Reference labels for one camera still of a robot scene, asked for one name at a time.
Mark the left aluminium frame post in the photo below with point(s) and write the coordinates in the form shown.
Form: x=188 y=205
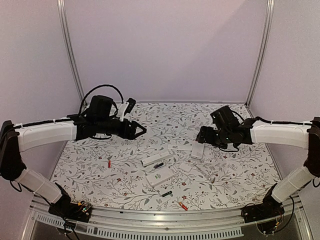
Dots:
x=61 y=7

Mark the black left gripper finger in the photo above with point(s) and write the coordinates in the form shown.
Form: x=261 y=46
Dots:
x=137 y=126
x=134 y=135

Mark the aluminium front rail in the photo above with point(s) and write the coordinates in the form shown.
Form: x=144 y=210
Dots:
x=213 y=224

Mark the floral patterned table mat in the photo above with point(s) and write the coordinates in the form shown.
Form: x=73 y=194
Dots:
x=240 y=177

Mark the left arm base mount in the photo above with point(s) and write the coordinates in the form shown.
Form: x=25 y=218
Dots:
x=77 y=211

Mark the aluminium frame post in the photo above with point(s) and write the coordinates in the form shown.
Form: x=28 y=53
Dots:
x=61 y=7
x=270 y=5

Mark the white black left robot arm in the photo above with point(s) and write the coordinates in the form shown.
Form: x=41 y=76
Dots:
x=96 y=119

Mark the white plastic strip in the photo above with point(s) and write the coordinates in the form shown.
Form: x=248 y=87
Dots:
x=180 y=147

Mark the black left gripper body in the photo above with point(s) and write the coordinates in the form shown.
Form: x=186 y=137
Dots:
x=123 y=132

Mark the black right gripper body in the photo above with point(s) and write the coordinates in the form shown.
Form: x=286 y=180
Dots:
x=222 y=139

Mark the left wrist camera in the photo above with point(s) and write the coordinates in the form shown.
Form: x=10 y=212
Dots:
x=125 y=108

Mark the white battery compartment cover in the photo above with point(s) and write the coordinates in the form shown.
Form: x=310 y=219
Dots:
x=184 y=167

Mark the black battery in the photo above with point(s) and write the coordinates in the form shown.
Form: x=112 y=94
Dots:
x=159 y=165
x=169 y=193

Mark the right aluminium frame post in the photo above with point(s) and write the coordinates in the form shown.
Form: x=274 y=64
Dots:
x=270 y=5

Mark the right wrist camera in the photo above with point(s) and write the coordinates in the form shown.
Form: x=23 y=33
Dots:
x=224 y=118

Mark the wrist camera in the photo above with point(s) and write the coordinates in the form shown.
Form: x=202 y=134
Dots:
x=125 y=108
x=224 y=118

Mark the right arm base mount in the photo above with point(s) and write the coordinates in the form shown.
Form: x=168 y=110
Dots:
x=268 y=217

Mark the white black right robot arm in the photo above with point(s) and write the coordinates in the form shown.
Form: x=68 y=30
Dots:
x=306 y=135

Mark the white battery holder box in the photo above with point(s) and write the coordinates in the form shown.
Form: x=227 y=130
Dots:
x=156 y=157

